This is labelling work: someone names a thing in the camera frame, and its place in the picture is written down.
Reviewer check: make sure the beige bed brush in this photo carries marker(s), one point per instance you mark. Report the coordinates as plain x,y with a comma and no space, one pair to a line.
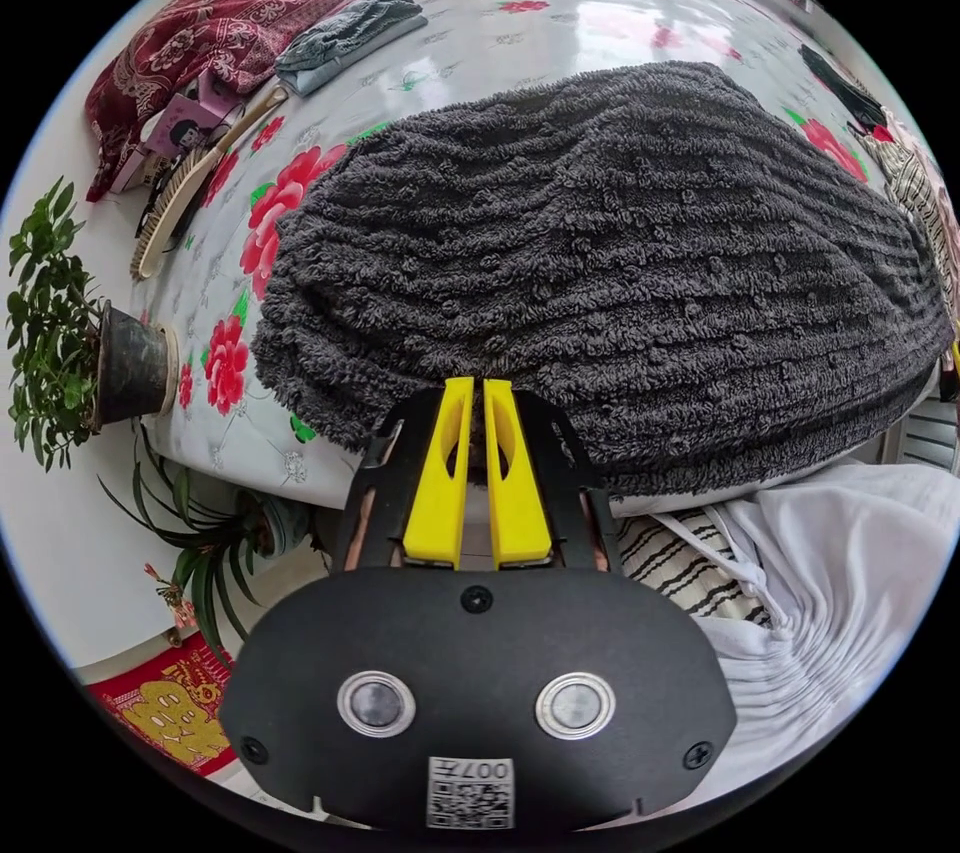
191,193

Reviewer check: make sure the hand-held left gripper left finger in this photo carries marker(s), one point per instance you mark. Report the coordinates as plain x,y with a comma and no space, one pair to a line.
439,478

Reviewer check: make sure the pink illustrated book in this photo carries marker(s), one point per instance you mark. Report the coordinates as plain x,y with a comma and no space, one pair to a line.
184,129

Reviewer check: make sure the long-leaved plant in green pot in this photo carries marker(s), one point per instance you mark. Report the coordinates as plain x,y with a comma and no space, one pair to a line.
217,538

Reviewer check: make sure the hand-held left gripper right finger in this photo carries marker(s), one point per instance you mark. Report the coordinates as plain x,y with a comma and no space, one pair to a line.
514,485

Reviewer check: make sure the person's body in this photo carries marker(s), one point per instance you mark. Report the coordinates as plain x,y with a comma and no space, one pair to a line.
817,613

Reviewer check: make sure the leafy plant in dark pot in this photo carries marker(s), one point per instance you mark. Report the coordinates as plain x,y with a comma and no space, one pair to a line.
67,335

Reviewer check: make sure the folded gray-blue garment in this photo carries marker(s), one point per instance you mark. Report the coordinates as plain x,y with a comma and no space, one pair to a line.
349,39

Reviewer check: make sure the red and gold floor mat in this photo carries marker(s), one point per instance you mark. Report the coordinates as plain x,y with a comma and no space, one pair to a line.
169,710

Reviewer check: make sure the dark red patterned quilt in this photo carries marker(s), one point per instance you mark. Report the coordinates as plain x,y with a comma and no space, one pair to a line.
210,43

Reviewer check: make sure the gray fleece pants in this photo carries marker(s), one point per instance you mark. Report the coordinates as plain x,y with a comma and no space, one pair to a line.
600,268

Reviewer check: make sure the bed with floral sheet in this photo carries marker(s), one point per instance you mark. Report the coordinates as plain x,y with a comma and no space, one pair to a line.
525,13

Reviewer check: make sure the pile of clothes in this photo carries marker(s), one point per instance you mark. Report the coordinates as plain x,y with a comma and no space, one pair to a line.
896,140

